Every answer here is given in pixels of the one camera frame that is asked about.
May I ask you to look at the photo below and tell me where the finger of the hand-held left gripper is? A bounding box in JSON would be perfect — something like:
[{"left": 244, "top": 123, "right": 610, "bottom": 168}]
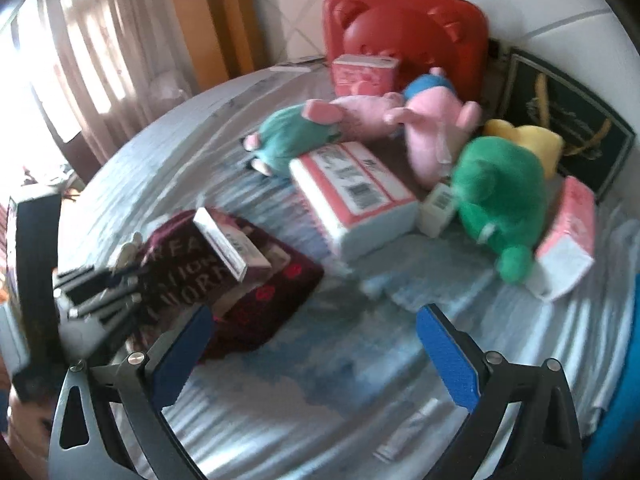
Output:
[
  {"left": 67, "top": 287, "right": 147, "bottom": 321},
  {"left": 54, "top": 263, "right": 152, "bottom": 289}
]

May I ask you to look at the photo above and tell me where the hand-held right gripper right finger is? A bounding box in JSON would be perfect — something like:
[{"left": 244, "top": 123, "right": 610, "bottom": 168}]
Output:
[{"left": 415, "top": 302, "right": 583, "bottom": 480}]

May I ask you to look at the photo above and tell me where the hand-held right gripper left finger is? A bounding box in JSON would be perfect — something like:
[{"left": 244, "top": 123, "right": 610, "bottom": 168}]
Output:
[{"left": 47, "top": 304, "right": 216, "bottom": 480}]

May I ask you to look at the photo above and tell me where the maroon fabric bag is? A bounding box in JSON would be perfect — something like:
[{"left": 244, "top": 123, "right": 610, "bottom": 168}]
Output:
[{"left": 135, "top": 210, "right": 326, "bottom": 361}]

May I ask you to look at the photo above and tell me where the white box with dark edge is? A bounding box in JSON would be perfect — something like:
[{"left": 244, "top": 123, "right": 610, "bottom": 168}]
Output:
[{"left": 192, "top": 207, "right": 273, "bottom": 281}]

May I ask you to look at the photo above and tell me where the light blue tablecloth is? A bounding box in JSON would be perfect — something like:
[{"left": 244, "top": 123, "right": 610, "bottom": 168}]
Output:
[{"left": 57, "top": 62, "right": 636, "bottom": 480}]

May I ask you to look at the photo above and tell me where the red and white box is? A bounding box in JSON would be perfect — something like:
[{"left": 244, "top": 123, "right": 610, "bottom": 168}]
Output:
[{"left": 419, "top": 180, "right": 458, "bottom": 236}]

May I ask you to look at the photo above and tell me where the pink tissue pack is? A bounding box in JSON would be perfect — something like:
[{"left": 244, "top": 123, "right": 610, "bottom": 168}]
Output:
[
  {"left": 534, "top": 176, "right": 597, "bottom": 302},
  {"left": 289, "top": 141, "right": 420, "bottom": 261},
  {"left": 332, "top": 55, "right": 401, "bottom": 98}
]

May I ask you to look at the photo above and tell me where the dark green plush toy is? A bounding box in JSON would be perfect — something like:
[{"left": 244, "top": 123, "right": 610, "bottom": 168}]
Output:
[{"left": 450, "top": 137, "right": 548, "bottom": 283}]

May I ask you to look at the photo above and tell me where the blue cloth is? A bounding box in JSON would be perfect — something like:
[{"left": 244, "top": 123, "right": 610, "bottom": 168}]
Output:
[{"left": 582, "top": 270, "right": 640, "bottom": 480}]

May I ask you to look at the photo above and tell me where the clear plastic bag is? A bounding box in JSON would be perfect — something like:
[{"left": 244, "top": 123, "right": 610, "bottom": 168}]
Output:
[{"left": 150, "top": 67, "right": 193, "bottom": 103}]

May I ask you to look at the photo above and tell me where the sheer beige curtain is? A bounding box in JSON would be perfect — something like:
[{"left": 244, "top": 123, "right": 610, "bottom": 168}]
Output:
[{"left": 15, "top": 0, "right": 193, "bottom": 181}]

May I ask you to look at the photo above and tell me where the pig plush in blue dress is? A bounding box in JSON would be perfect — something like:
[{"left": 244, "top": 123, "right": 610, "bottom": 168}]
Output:
[{"left": 384, "top": 67, "right": 483, "bottom": 190}]

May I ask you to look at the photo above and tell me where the yellow plush toy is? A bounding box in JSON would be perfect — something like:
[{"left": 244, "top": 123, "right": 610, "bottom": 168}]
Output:
[{"left": 482, "top": 119, "right": 565, "bottom": 181}]

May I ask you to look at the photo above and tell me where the pig plush in teal dress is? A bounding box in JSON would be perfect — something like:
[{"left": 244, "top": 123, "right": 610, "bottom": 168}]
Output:
[{"left": 244, "top": 92, "right": 406, "bottom": 177}]

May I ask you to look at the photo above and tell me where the dark green gift bag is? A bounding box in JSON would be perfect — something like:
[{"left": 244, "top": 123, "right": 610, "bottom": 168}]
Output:
[{"left": 495, "top": 47, "right": 637, "bottom": 201}]

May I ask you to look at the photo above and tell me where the red hard carry case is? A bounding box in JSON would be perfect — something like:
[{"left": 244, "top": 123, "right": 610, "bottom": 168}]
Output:
[{"left": 322, "top": 0, "right": 490, "bottom": 111}]

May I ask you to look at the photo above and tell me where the wooden door frame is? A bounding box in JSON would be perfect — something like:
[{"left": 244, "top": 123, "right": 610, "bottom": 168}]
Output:
[{"left": 165, "top": 0, "right": 273, "bottom": 78}]

